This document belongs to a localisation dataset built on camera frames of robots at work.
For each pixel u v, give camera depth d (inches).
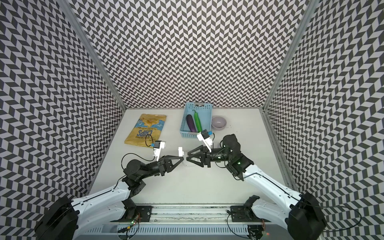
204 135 23.5
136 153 25.2
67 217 15.9
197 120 42.9
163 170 23.7
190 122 42.7
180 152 25.3
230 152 21.1
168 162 24.8
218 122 42.1
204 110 45.4
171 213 29.4
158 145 24.8
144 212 28.5
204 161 23.1
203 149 24.3
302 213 15.1
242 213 29.0
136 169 21.9
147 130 40.2
